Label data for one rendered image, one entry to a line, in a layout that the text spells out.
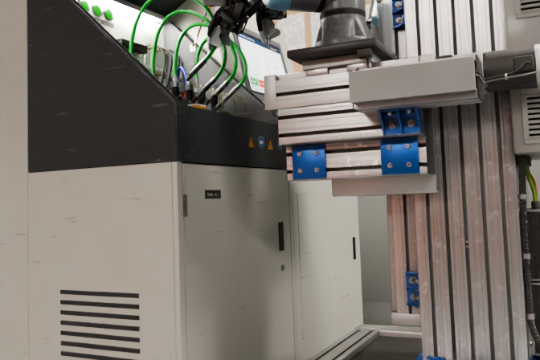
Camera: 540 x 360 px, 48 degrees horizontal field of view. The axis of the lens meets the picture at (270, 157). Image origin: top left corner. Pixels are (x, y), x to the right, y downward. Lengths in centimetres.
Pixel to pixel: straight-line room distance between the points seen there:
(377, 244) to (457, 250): 253
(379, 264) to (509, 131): 263
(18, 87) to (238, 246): 87
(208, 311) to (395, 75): 87
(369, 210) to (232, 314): 234
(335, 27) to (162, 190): 63
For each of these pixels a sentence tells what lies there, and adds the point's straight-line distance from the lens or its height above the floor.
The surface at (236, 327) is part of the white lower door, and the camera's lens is 193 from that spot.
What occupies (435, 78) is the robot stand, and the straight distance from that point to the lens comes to 131.
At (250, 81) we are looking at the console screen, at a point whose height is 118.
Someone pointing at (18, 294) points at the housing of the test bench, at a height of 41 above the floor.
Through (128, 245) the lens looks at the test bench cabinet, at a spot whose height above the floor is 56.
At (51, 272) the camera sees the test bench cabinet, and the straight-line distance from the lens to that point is 199.
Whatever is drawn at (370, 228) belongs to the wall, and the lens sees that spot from 411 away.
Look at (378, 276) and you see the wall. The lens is 413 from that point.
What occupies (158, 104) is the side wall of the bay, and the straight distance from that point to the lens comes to 171.
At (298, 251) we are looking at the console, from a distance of 229.
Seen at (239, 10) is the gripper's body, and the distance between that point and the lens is 196.
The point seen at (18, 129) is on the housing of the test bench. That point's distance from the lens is 211.
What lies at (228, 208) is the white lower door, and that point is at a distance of 187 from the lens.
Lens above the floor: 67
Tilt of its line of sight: 4 degrees up
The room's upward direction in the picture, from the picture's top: 2 degrees counter-clockwise
